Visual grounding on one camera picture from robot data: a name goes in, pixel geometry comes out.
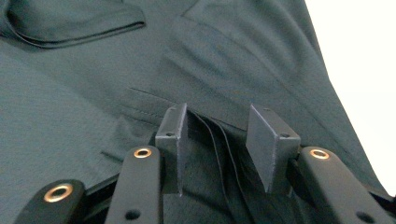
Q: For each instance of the black shirt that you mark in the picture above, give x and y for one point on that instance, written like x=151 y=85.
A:
x=93 y=87

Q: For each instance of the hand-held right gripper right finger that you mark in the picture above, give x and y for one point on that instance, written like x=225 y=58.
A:
x=269 y=146

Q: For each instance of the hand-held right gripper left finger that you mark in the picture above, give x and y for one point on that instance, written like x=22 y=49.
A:
x=171 y=140

